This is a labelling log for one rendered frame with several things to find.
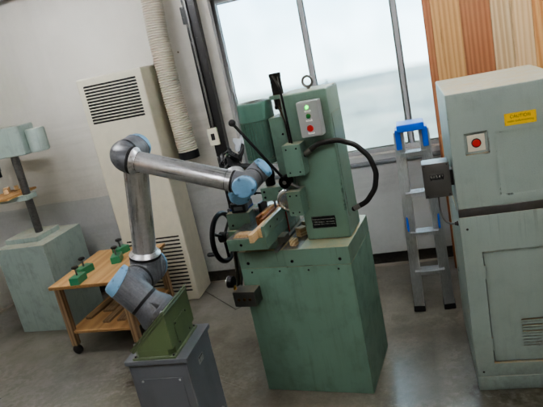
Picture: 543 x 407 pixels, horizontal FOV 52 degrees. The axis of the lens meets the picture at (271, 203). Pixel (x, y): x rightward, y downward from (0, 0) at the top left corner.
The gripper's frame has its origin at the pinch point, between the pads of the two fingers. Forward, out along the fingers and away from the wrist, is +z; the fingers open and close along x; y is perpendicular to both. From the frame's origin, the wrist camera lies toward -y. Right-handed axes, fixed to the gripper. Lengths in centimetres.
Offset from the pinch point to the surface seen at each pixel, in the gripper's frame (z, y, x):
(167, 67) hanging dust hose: 151, -10, 56
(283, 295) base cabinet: -45, -53, 37
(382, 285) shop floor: 11, -176, 52
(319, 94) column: 0.6, -15.7, -44.4
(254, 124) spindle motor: 10.7, -7.9, -10.0
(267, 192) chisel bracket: -3.6, -32.0, 12.8
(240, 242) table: -29.5, -21.7, 28.4
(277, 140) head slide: 3.1, -18.7, -12.2
